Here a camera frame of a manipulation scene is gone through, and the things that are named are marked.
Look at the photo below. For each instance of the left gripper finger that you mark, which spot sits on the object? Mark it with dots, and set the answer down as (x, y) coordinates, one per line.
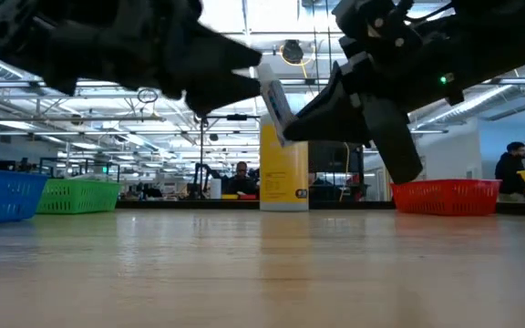
(226, 54)
(217, 91)

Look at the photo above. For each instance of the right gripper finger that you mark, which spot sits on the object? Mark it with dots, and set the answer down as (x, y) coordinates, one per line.
(331, 123)

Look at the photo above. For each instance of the white toothpaste tube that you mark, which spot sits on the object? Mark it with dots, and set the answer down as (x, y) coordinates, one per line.
(276, 102)

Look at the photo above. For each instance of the blue plastic basket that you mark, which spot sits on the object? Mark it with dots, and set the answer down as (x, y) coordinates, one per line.
(3, 197)

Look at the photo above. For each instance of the background black robot arm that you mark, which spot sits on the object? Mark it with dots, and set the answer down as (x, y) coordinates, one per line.
(201, 180)

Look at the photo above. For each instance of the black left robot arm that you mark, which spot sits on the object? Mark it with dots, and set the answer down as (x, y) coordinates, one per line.
(39, 41)

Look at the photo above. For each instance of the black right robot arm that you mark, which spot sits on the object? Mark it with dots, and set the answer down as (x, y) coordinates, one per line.
(486, 41)

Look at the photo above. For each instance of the black monitor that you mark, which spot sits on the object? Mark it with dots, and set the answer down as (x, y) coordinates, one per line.
(331, 157)

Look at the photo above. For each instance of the yellow wipes canister white lid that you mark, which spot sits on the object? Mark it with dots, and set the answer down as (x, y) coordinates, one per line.
(284, 177)

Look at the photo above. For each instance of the red plastic basket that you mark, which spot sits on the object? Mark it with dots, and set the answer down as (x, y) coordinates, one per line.
(445, 197)

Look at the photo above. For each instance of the person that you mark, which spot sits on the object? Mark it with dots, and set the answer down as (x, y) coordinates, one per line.
(242, 177)
(511, 168)

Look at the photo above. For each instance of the green plastic basket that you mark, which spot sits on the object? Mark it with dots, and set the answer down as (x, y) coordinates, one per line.
(78, 197)

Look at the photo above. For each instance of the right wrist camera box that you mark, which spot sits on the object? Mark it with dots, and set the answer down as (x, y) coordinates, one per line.
(376, 23)

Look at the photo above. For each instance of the black aluminium table frame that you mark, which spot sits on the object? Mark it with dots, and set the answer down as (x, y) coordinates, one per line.
(189, 205)

